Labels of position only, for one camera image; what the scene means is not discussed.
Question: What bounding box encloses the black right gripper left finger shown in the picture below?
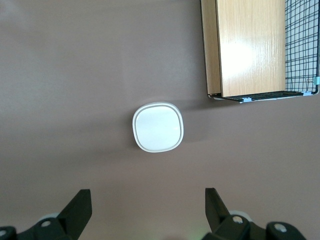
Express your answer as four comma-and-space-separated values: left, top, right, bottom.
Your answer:
0, 189, 92, 240

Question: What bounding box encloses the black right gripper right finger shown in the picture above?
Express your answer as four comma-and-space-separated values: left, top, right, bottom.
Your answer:
201, 187, 307, 240

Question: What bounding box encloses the white square plate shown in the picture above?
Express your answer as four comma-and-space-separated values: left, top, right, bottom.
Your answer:
131, 101, 185, 153

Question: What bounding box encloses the wooden board shelf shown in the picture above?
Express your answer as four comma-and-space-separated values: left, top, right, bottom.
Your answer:
199, 0, 287, 98

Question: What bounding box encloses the black wire grid rack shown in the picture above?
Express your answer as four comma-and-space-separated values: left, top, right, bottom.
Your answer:
208, 0, 320, 104

